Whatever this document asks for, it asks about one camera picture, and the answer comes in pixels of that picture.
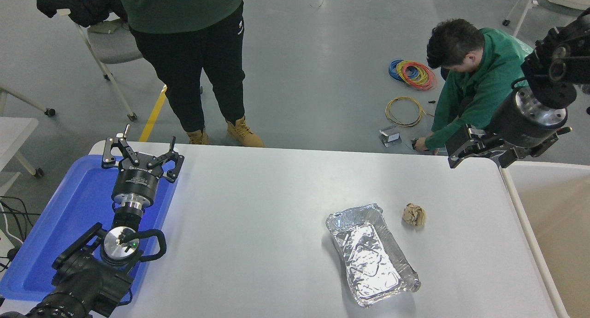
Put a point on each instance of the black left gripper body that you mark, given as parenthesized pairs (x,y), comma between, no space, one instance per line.
(136,184)

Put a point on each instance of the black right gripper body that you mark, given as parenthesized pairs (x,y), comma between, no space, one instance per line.
(514,122)

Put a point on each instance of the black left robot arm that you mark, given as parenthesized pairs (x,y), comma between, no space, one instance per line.
(87,281)

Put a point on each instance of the crouching person's left hand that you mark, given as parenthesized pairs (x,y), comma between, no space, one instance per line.
(425,144)

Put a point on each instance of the crouching person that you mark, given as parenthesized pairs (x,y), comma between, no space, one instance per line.
(488,78)

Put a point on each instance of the black and red power tool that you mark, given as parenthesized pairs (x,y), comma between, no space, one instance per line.
(564,130)

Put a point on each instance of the small silver box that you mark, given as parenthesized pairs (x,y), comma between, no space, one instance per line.
(391,136)

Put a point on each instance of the blue plastic tray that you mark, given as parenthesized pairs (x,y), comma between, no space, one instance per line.
(69,216)

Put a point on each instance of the large pale bin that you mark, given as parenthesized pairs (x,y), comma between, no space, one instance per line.
(562,226)

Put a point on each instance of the crumpled tan paper ball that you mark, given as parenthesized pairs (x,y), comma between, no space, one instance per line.
(414,215)

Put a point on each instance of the white leg with caster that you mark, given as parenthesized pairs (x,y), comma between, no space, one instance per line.
(50,111)

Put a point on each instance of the white side table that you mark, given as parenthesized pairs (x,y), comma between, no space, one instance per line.
(14,129)

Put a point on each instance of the standing person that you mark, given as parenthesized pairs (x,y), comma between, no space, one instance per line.
(193,41)

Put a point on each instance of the white power strip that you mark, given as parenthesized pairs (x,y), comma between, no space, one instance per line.
(4,242)

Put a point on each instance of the silver foil tray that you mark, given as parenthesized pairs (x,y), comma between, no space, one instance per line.
(371,258)

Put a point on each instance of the black jacket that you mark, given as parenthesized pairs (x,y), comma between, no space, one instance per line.
(69,0)

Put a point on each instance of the grey chair white frame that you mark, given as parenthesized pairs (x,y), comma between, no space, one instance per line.
(115,48)

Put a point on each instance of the white frame wheeled chair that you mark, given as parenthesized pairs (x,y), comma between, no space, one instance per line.
(530,0)

